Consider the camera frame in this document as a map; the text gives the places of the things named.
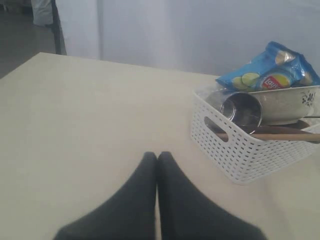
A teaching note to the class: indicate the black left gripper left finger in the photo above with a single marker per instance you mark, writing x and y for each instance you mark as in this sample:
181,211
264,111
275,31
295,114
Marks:
127,215

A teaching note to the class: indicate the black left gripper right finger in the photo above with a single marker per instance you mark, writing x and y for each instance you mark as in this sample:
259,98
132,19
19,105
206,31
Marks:
187,214

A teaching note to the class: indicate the light wooden chopstick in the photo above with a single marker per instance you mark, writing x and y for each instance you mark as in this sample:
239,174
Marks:
307,137

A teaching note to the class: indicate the dark wooden spoon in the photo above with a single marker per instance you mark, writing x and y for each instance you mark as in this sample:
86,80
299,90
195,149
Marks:
294,128

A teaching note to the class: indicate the white plastic woven basket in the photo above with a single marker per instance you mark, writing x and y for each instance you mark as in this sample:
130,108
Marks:
237,154

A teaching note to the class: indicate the stainless steel cup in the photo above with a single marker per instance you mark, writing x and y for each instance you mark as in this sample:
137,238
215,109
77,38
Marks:
241,108

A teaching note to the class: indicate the speckled ceramic floral bowl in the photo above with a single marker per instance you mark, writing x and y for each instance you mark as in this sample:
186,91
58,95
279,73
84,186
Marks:
288,105

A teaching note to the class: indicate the blue Lays chip bag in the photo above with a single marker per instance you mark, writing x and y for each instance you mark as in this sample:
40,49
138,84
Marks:
278,67

